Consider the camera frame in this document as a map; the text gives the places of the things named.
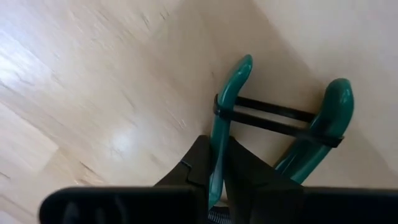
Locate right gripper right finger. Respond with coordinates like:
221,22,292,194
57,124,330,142
223,136,305,224

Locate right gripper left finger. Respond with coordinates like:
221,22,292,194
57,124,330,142
154,134,216,189

